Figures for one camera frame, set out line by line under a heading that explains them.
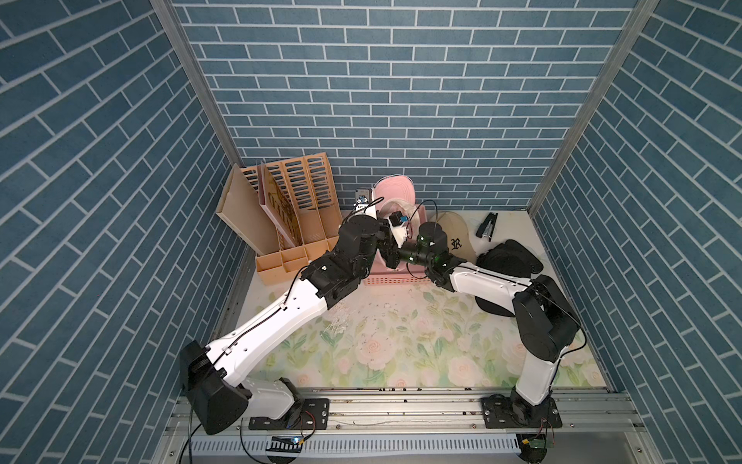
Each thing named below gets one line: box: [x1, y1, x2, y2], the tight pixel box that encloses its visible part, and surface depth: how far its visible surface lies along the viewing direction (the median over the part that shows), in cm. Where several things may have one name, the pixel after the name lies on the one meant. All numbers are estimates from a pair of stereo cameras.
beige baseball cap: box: [429, 210, 477, 263], surface depth 106 cm
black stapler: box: [475, 211, 499, 242], surface depth 118 cm
